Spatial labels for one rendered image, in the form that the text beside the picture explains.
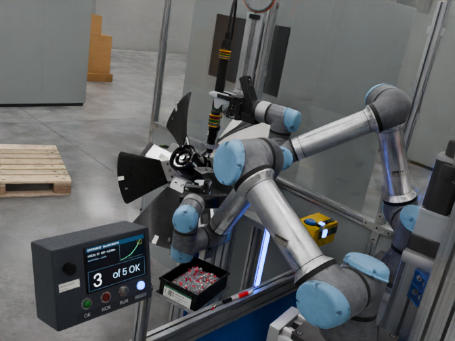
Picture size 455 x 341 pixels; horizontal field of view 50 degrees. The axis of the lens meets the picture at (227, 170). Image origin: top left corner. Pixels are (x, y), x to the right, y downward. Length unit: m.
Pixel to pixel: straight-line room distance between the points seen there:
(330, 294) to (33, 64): 6.57
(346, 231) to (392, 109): 0.96
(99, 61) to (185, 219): 8.69
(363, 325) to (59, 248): 0.76
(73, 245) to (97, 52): 8.92
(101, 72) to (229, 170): 8.93
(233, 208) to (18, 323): 1.79
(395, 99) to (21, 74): 6.23
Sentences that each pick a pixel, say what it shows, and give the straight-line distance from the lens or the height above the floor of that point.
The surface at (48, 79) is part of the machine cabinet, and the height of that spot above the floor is 0.40.
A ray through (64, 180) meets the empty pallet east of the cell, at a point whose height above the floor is 0.14.
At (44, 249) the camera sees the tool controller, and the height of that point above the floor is 1.24.
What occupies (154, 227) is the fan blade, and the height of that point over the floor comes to 0.98.
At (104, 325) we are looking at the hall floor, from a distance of 2.97.
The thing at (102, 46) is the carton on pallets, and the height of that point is 0.67.
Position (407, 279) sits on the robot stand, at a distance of 1.48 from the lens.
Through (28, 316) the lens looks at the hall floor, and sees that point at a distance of 3.05.
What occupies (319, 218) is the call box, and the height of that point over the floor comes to 1.07.
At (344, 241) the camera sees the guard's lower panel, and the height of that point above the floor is 0.84.
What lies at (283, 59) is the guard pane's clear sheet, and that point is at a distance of 2.54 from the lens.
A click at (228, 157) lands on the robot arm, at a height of 1.44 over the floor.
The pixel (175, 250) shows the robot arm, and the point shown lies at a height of 1.07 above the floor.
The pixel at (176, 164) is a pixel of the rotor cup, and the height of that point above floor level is 1.19.
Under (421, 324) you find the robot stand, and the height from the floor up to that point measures 1.09.
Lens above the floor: 1.81
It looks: 19 degrees down
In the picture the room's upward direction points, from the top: 10 degrees clockwise
